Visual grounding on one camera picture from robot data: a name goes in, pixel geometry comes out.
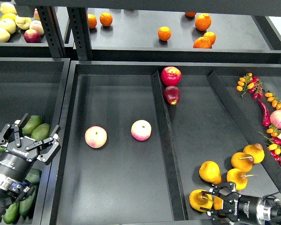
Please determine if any dark red apple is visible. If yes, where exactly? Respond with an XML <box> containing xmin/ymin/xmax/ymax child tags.
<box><xmin>163</xmin><ymin>86</ymin><xmax>181</xmax><ymax>105</ymax></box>

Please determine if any lower cherry tomato bunch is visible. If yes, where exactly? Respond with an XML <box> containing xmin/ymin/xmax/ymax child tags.
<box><xmin>259</xmin><ymin>123</ymin><xmax>281</xmax><ymax>167</ymax></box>

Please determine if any green avocado upper left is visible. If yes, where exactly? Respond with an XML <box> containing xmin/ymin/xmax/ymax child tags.
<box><xmin>22</xmin><ymin>115</ymin><xmax>43</xmax><ymax>134</ymax></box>

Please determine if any yellow pear bottom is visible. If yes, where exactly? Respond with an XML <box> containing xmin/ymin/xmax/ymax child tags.
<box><xmin>213</xmin><ymin>196</ymin><xmax>224</xmax><ymax>210</ymax></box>

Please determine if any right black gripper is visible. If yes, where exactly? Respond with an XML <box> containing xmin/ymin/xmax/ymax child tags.
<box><xmin>200</xmin><ymin>182</ymin><xmax>264</xmax><ymax>225</ymax></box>

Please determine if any red apple on shelf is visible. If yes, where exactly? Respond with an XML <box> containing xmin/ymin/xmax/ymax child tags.
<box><xmin>24</xmin><ymin>29</ymin><xmax>41</xmax><ymax>43</ymax></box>

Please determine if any yellow pear with brown tip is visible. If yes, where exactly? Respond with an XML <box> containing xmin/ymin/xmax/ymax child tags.
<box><xmin>243</xmin><ymin>143</ymin><xmax>265</xmax><ymax>164</ymax></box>

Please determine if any pink apple centre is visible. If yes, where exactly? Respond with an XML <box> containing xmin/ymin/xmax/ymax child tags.
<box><xmin>131</xmin><ymin>120</ymin><xmax>152</xmax><ymax>141</ymax></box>

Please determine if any pink apple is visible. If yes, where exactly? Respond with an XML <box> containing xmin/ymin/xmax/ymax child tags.
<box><xmin>131</xmin><ymin>120</ymin><xmax>152</xmax><ymax>141</ymax></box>
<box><xmin>85</xmin><ymin>126</ymin><xmax>107</xmax><ymax>149</ymax></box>

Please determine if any black display bin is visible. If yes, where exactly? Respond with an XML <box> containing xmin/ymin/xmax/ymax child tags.
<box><xmin>0</xmin><ymin>57</ymin><xmax>70</xmax><ymax>225</ymax></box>
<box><xmin>56</xmin><ymin>61</ymin><xmax>281</xmax><ymax>225</ymax></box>

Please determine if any dark green avocado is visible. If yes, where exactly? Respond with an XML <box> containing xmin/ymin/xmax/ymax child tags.
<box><xmin>25</xmin><ymin>168</ymin><xmax>42</xmax><ymax>185</ymax></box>

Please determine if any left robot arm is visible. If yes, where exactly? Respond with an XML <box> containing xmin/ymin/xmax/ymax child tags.
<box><xmin>0</xmin><ymin>113</ymin><xmax>61</xmax><ymax>222</ymax></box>

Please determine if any green avocado beside upper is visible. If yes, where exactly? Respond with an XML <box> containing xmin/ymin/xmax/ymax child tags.
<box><xmin>31</xmin><ymin>123</ymin><xmax>51</xmax><ymax>141</ymax></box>

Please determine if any pink peach right bin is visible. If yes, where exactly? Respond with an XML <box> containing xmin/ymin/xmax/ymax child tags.
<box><xmin>270</xmin><ymin>110</ymin><xmax>281</xmax><ymax>129</ymax></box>

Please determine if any small yellow pear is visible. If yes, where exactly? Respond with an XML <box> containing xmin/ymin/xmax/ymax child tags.
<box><xmin>226</xmin><ymin>168</ymin><xmax>256</xmax><ymax>191</ymax></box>

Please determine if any black centre display bin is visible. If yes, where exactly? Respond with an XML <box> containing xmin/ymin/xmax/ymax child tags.
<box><xmin>56</xmin><ymin>61</ymin><xmax>281</xmax><ymax>225</ymax></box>

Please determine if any black bin divider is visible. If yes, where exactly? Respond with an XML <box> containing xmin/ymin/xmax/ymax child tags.
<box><xmin>151</xmin><ymin>70</ymin><xmax>188</xmax><ymax>221</ymax></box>
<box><xmin>207</xmin><ymin>71</ymin><xmax>281</xmax><ymax>192</ymax></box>

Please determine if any red chili pepper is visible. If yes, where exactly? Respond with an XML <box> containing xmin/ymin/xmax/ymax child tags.
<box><xmin>258</xmin><ymin>99</ymin><xmax>271</xmax><ymax>127</ymax></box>

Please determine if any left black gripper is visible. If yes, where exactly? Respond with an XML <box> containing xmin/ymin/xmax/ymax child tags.
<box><xmin>0</xmin><ymin>113</ymin><xmax>60</xmax><ymax>182</ymax></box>

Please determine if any yellow lemon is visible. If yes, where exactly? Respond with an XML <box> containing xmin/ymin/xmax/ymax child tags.
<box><xmin>1</xmin><ymin>13</ymin><xmax>16</xmax><ymax>21</ymax></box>

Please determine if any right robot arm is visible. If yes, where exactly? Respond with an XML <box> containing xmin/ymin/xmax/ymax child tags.
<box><xmin>200</xmin><ymin>182</ymin><xmax>281</xmax><ymax>225</ymax></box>

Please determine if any black perforated post left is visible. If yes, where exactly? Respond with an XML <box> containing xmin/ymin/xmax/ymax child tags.
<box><xmin>36</xmin><ymin>6</ymin><xmax>66</xmax><ymax>58</ymax></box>

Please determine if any yellow pear with stem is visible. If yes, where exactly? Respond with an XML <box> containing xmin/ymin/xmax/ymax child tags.
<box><xmin>230</xmin><ymin>152</ymin><xmax>254</xmax><ymax>173</ymax></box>

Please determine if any yellow apple with stem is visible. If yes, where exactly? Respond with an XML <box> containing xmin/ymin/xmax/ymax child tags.
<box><xmin>15</xmin><ymin>15</ymin><xmax>32</xmax><ymax>30</ymax></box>

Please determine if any cherry tomato bunch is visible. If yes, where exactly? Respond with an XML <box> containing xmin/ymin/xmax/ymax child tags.
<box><xmin>236</xmin><ymin>73</ymin><xmax>264</xmax><ymax>99</ymax></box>
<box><xmin>259</xmin><ymin>123</ymin><xmax>281</xmax><ymax>167</ymax></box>

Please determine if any black bin divider right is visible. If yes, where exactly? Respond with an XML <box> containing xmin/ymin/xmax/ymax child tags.
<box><xmin>207</xmin><ymin>71</ymin><xmax>281</xmax><ymax>192</ymax></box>

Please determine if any pale pink peach shelf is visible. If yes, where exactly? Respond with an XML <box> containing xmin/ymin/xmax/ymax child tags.
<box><xmin>30</xmin><ymin>20</ymin><xmax>44</xmax><ymax>36</ymax></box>

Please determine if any pale yellow apple middle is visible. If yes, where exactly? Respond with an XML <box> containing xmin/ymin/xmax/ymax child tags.
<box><xmin>0</xmin><ymin>18</ymin><xmax>17</xmax><ymax>34</ymax></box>

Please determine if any pink apple left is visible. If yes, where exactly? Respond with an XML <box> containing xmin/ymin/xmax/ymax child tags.
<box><xmin>85</xmin><ymin>126</ymin><xmax>107</xmax><ymax>149</ymax></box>

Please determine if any black left display bin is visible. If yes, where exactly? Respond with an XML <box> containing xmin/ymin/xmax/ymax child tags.
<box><xmin>0</xmin><ymin>57</ymin><xmax>70</xmax><ymax>225</ymax></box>

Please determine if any upper cherry tomato bunch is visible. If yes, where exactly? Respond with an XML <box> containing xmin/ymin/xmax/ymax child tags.
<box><xmin>236</xmin><ymin>73</ymin><xmax>264</xmax><ymax>99</ymax></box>

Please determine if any black bin divider left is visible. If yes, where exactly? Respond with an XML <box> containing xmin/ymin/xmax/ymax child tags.
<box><xmin>151</xmin><ymin>70</ymin><xmax>188</xmax><ymax>221</ymax></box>

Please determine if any orange cherry tomato sprig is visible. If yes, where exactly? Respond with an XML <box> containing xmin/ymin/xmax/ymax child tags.
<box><xmin>265</xmin><ymin>92</ymin><xmax>281</xmax><ymax>110</ymax></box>

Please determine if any black upper left tray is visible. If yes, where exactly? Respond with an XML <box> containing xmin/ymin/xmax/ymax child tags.
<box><xmin>0</xmin><ymin>0</ymin><xmax>74</xmax><ymax>58</ymax></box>

